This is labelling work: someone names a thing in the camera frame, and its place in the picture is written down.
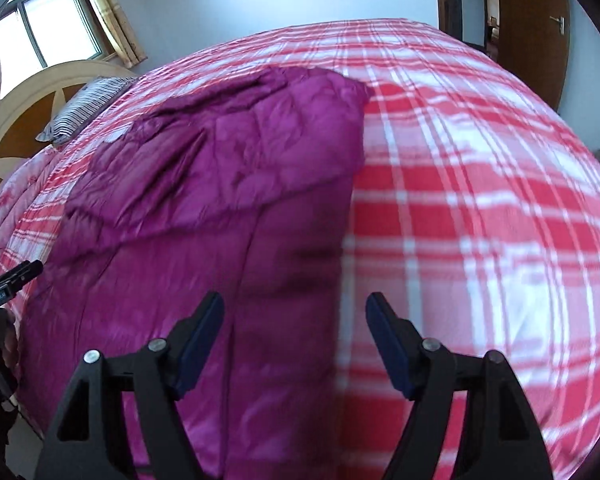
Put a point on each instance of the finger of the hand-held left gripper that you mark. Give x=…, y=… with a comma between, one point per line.
x=27, y=275
x=12, y=270

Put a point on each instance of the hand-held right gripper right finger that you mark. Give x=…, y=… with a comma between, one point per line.
x=387, y=340

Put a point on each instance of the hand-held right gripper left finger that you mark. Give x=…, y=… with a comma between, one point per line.
x=200, y=345

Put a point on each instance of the purple quilted jacket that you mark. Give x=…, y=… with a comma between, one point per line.
x=205, y=185

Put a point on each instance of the pink floral folded quilt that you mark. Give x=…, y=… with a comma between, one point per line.
x=10, y=200

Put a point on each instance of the cream and brown headboard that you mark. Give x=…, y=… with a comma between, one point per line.
x=25, y=130

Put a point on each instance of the bed with red plaid sheet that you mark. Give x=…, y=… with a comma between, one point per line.
x=455, y=185

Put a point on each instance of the striped pillow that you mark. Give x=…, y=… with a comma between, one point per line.
x=80, y=110

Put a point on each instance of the window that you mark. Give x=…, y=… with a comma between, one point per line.
x=55, y=25

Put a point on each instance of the brown wooden door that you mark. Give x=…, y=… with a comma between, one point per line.
x=530, y=35

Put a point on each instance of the dark wooden door frame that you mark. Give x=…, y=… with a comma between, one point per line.
x=450, y=0

